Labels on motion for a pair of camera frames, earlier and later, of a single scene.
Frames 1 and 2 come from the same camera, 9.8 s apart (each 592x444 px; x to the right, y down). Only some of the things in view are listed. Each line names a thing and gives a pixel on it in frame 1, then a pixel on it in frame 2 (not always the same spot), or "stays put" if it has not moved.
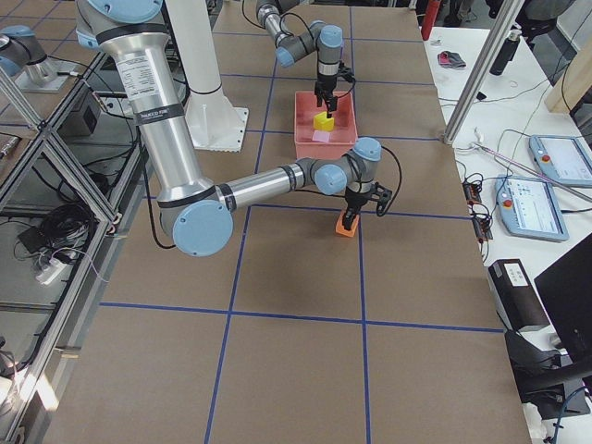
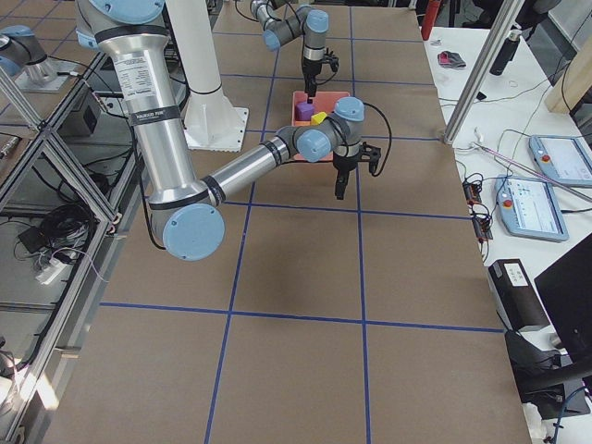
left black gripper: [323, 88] → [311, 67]
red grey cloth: [451, 59] stays put
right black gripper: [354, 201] → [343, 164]
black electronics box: [83, 119] stays put
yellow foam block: [322, 122] stays put
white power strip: [49, 271] stays put
